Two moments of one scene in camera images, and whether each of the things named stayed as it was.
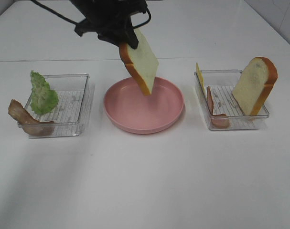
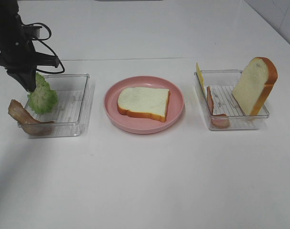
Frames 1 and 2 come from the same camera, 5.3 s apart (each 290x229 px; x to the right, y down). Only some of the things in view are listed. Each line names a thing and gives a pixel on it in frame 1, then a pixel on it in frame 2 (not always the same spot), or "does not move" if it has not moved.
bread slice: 141,62 → 144,102
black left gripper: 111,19 → 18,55
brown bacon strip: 27,122 does not move
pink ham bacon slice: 218,120 does not move
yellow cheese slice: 201,77 does not move
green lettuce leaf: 43,99 does not move
